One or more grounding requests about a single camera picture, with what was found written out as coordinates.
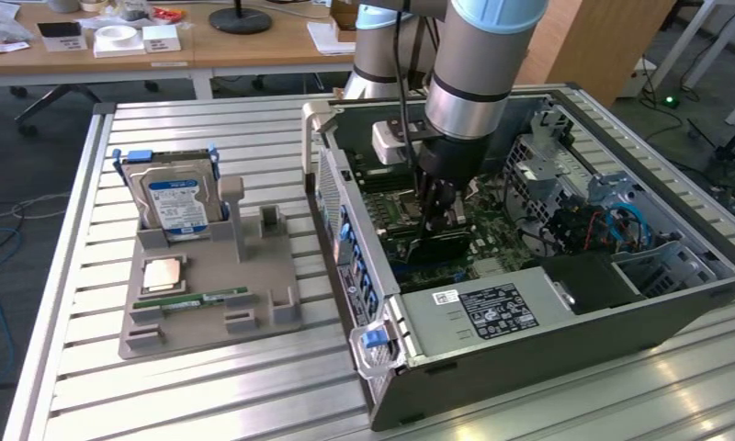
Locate green RAM stick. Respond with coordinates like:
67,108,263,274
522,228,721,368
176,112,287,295
132,287,249,312

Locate CPU socket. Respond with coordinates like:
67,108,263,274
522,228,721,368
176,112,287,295
390,187,423,221

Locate grey parts rack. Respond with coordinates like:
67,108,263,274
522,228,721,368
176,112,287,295
116,174,301,360

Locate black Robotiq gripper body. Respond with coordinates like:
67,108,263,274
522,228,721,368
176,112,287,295
416,135,488,187

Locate small metal disk bay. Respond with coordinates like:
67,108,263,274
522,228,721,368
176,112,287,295
609,238,722,300

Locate black office chair base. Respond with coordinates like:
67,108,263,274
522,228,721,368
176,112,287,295
12,81,160,137

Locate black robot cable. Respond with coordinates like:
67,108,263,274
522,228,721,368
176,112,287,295
391,0,424,185

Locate grey power supply with label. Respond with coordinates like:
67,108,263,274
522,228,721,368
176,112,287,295
398,268,580,357

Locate clear plastic bag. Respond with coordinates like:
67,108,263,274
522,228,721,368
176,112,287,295
0,2,36,42

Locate black air shroud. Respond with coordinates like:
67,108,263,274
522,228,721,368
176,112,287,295
538,252,646,316

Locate white electrical box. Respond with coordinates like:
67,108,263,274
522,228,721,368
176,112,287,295
629,57,661,100

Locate wooden desk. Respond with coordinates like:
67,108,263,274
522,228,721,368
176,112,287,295
0,0,528,88

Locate white boxes on desk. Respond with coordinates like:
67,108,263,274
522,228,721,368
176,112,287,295
92,25,148,59

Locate green motherboard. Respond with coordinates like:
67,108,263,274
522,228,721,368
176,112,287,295
342,155,540,293

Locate white floor cable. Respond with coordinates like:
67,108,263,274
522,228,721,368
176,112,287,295
0,192,72,221

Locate black round lamp base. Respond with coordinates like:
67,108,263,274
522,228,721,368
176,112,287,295
207,0,275,35

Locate plain white box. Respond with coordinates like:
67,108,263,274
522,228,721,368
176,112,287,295
141,23,180,52

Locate white box with black top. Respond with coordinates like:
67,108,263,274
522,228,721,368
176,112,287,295
37,21,89,52

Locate stack of white papers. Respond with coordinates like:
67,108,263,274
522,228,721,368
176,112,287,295
308,20,360,56

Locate blue disk wire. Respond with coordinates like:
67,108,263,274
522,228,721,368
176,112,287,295
606,201,654,253

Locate CPU with copper-toned lid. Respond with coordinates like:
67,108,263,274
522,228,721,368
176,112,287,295
141,257,185,291

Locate graphics card with metal bracket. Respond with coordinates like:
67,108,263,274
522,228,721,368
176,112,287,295
403,225,472,266

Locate metal disk bay cage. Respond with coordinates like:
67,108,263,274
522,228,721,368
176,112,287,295
502,107,595,221

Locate hard disk with blue rails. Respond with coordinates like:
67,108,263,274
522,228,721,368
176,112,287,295
111,145,223,243

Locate red disk wire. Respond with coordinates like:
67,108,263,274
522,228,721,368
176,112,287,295
587,215,607,249

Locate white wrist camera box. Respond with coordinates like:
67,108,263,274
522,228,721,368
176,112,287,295
371,119,426,165

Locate brown cardboard box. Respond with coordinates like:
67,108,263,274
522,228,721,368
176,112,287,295
330,0,362,32

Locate open grey PC case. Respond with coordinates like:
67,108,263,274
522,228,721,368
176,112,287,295
300,82,735,433

